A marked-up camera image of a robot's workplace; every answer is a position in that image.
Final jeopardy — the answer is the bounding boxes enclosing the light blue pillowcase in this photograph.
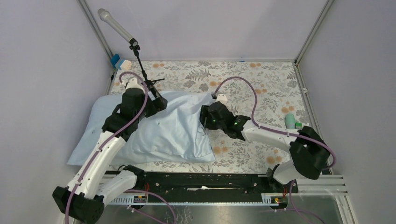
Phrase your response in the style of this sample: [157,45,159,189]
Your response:
[67,91,215,166]

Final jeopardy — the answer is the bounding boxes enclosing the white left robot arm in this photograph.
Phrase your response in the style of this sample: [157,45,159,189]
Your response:
[52,87,168,224]

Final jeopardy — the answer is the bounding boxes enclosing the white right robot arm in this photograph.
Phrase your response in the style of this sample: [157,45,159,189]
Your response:
[200,102,330,192]

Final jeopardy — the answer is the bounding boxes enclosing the black microphone tripod stand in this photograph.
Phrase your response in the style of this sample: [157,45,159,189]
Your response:
[129,42,165,93]

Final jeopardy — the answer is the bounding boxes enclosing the floral patterned bed sheet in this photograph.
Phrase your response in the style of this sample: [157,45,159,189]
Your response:
[102,60,323,175]

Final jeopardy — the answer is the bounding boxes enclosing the teal green cylindrical tool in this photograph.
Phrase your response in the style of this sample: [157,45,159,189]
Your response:
[284,113,296,129]

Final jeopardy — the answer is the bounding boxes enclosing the silver microphone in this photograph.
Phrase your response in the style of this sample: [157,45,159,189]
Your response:
[98,8,138,48]

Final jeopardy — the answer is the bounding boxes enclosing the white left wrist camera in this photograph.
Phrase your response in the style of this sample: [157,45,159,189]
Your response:
[120,77,144,91]

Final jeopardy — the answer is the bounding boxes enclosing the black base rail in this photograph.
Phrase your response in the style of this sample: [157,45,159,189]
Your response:
[132,172,298,203]

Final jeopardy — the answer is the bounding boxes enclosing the white slotted cable duct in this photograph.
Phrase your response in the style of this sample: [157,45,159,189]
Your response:
[108,193,279,207]

